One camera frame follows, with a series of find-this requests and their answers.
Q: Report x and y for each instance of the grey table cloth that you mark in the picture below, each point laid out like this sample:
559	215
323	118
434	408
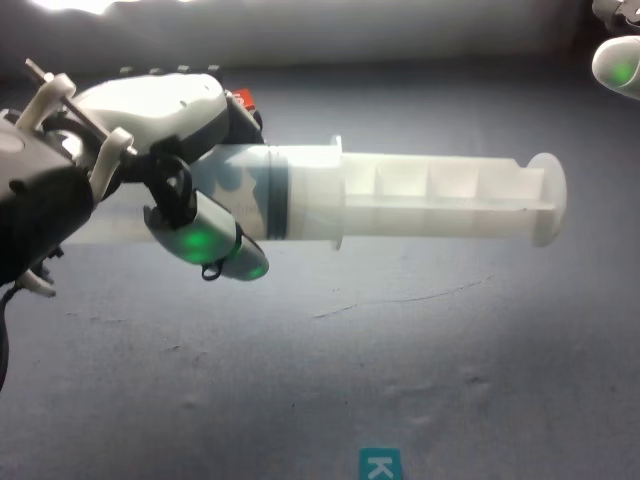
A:
300	350

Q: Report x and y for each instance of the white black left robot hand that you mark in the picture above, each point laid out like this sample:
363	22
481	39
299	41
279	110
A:
160	105

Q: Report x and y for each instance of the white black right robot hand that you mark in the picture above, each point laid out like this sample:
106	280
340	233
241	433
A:
620	65

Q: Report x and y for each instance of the red block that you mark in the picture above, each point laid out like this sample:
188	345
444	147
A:
245	99

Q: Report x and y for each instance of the teal block letter K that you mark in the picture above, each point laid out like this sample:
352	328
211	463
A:
380	465

